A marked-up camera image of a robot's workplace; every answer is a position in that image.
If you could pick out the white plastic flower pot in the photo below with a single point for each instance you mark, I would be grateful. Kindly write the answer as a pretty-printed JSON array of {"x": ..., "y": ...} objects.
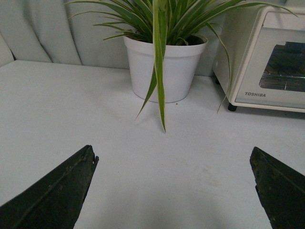
[{"x": 179, "y": 66}]

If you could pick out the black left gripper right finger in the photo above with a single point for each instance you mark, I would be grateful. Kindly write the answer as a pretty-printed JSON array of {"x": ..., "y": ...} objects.
[{"x": 281, "y": 190}]

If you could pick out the metal wire oven rack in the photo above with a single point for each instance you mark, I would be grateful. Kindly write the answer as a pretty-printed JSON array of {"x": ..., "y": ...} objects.
[{"x": 282, "y": 82}]

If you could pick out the cream Toshiba toaster oven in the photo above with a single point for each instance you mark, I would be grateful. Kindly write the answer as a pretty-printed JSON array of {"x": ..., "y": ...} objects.
[{"x": 240, "y": 32}]

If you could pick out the grey curtain backdrop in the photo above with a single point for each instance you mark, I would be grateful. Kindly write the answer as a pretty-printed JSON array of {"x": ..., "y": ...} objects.
[{"x": 60, "y": 31}]

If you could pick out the glass oven door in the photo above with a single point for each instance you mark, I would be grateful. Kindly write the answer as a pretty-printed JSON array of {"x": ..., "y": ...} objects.
[{"x": 279, "y": 50}]

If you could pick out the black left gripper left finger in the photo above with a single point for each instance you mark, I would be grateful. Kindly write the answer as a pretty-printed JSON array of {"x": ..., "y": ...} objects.
[{"x": 55, "y": 201}]

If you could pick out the green striped spider plant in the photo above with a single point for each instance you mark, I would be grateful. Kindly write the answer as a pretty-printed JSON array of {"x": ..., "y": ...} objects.
[{"x": 166, "y": 22}]

